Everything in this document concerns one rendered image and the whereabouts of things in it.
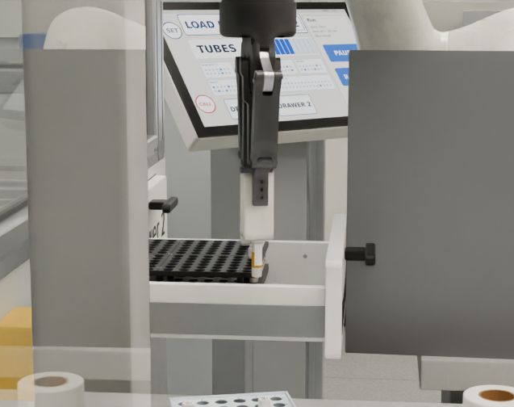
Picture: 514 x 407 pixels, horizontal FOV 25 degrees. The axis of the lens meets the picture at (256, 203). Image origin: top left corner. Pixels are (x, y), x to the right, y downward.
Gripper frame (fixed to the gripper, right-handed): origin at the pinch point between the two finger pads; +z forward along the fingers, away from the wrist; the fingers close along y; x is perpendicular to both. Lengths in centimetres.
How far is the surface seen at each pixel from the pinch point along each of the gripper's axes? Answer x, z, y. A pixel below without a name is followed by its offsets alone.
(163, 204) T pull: -5, 9, -52
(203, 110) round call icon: 7, -1, -97
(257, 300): 1.6, 12.1, -8.6
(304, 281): 11.5, 15.6, -30.8
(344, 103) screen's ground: 36, -1, -112
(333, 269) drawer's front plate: 9.1, 8.0, -4.6
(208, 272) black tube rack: -3.1, 10.1, -13.8
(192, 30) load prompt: 6, -15, -110
